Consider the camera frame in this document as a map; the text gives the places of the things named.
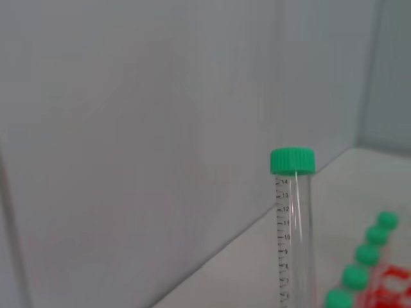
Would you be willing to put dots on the clear graduated green-capped test tube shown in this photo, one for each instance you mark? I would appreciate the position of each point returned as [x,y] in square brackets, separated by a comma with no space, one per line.
[292,160]

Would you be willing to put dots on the orange plastic test tube rack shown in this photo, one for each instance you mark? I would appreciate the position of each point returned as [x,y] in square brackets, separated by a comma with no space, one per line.
[396,276]

